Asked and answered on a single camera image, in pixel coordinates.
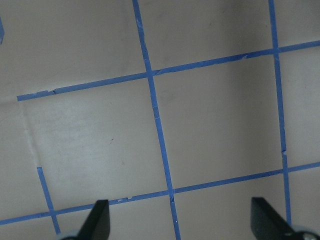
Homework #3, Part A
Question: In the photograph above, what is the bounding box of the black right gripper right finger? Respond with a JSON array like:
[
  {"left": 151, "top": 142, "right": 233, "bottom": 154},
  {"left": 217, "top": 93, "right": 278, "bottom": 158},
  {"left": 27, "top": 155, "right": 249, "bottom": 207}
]
[{"left": 250, "top": 197, "right": 304, "bottom": 240}]

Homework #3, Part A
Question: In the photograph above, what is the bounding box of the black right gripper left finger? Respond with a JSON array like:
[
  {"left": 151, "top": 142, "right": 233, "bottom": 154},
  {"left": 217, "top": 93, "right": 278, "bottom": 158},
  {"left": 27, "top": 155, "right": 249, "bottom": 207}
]
[{"left": 75, "top": 199, "right": 111, "bottom": 240}]

